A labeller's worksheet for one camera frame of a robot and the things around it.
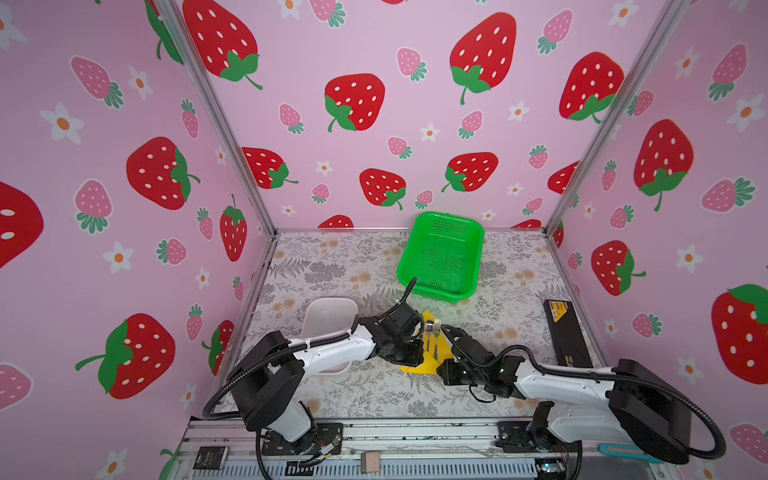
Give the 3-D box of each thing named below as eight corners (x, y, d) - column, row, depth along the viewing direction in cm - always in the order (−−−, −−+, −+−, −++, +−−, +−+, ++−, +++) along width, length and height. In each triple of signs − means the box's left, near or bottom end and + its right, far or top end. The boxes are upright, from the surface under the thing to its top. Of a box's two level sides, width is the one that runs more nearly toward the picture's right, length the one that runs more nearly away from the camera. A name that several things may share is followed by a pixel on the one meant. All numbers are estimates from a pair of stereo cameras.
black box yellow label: (559, 365, 88) (563, 361, 86) (542, 304, 102) (546, 299, 100) (589, 368, 88) (595, 364, 86) (569, 306, 101) (573, 301, 99)
